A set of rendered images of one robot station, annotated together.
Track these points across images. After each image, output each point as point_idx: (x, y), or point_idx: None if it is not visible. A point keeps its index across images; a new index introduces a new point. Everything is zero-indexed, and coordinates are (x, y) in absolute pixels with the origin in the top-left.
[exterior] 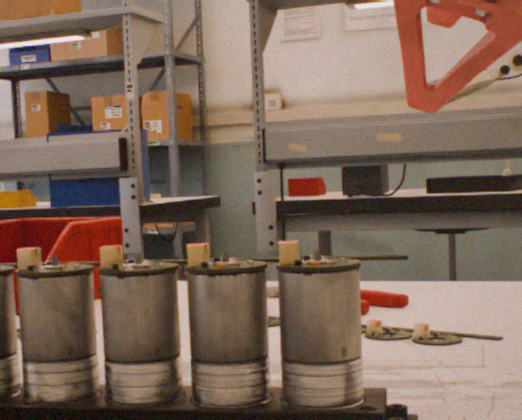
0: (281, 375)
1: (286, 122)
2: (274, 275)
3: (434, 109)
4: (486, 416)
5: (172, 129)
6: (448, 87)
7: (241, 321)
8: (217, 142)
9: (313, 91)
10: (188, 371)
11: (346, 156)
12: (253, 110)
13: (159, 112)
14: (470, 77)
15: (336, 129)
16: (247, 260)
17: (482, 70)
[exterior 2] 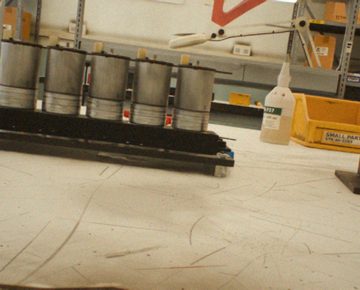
0: (172, 115)
1: (94, 40)
2: None
3: (223, 25)
4: (244, 157)
5: (18, 32)
6: (233, 14)
7: (161, 87)
8: (43, 46)
9: (105, 27)
10: None
11: None
12: (75, 29)
13: (10, 20)
14: (244, 11)
15: (121, 49)
16: (164, 61)
17: (251, 8)
